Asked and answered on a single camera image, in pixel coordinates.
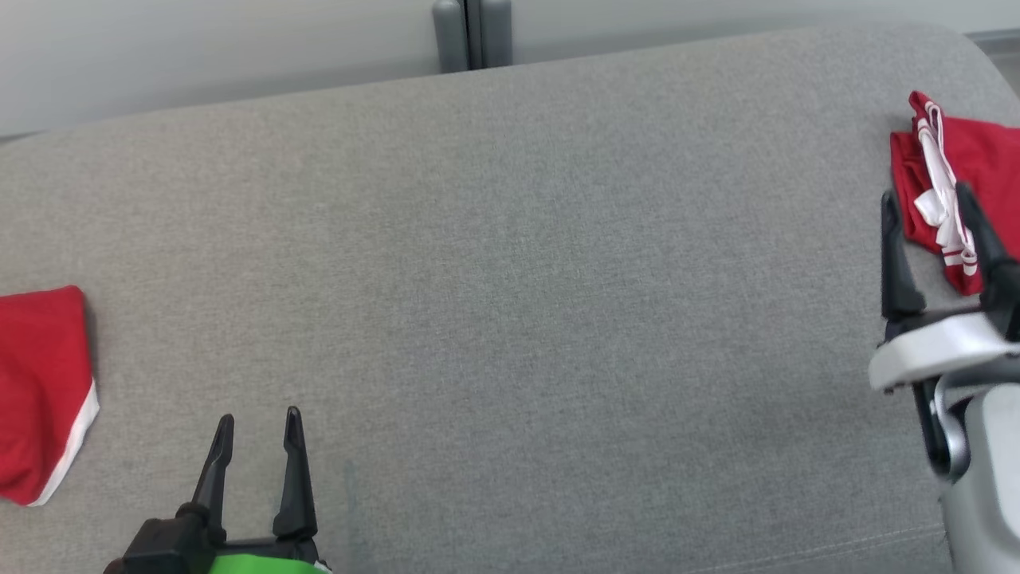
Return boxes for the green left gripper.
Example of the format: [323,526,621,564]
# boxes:
[190,405,332,574]

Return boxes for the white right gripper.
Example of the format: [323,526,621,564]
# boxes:
[867,182,1020,479]

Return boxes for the red white basketball jersey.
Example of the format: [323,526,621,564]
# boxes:
[0,285,100,507]

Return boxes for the grey fabric sofa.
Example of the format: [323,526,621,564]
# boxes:
[0,22,1020,574]

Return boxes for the grey partition post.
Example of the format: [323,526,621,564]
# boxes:
[431,0,513,74]

